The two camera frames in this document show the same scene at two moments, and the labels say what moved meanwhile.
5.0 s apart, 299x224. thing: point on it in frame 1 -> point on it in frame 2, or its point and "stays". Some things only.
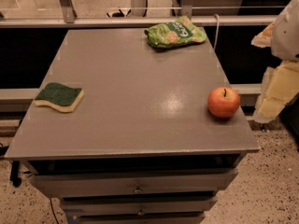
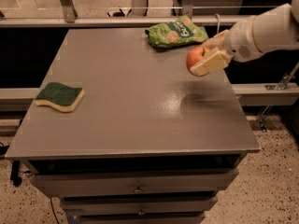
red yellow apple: [223, 102] -> [195, 55]
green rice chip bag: [181, 31] stays
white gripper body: [287, 35] -> [240, 43]
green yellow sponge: [60, 97] stays
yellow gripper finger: [263, 39] -> [217, 41]
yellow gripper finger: [280, 86] -> [216, 62]
